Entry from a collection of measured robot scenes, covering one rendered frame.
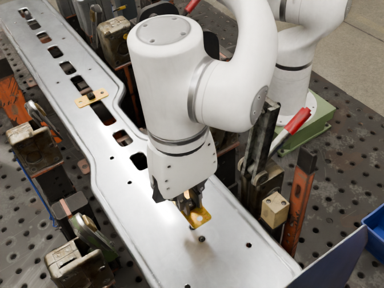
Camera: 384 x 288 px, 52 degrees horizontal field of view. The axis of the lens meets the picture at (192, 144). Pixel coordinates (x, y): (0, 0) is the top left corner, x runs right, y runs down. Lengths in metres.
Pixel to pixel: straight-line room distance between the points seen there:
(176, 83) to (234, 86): 0.06
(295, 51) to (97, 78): 0.53
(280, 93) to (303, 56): 0.14
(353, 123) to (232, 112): 1.00
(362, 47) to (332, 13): 2.07
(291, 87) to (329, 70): 1.65
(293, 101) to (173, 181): 0.70
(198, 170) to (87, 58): 0.69
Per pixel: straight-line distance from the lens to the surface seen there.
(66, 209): 0.83
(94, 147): 0.91
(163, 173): 0.54
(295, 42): 1.08
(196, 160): 0.56
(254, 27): 0.43
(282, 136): 0.73
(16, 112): 1.36
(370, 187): 1.23
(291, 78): 1.14
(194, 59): 0.43
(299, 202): 0.68
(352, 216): 1.15
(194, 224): 0.66
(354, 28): 3.28
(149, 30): 0.44
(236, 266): 0.70
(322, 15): 1.01
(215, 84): 0.42
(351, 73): 2.81
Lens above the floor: 1.63
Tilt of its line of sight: 47 degrees down
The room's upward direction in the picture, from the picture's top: 6 degrees counter-clockwise
